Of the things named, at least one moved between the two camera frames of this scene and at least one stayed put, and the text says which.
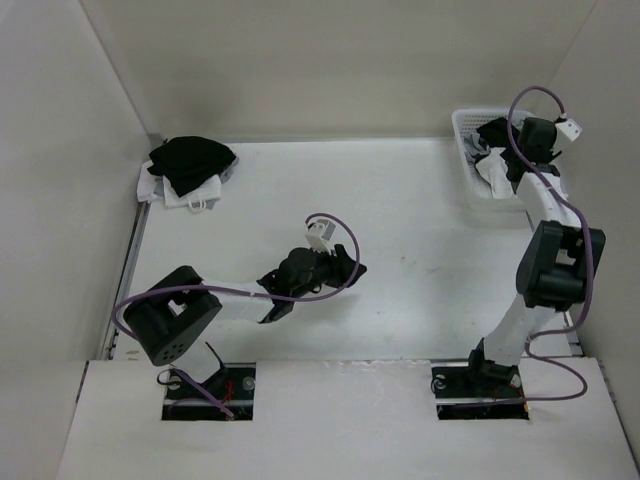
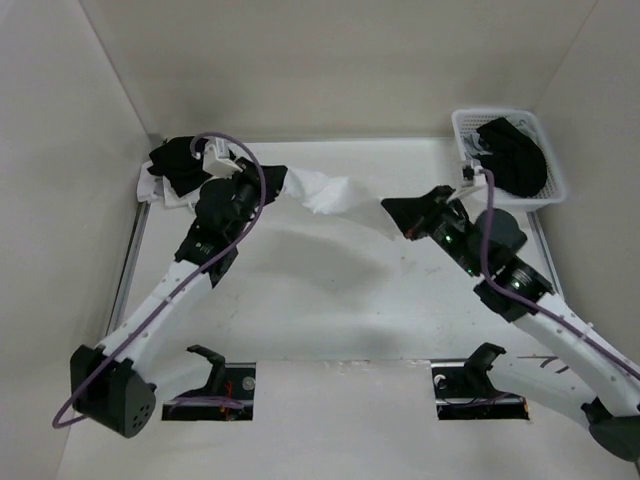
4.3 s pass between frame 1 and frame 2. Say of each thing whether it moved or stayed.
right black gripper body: moved
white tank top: moved
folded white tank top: stayed
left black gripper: moved
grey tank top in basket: stayed
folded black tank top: stayed
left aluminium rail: stayed
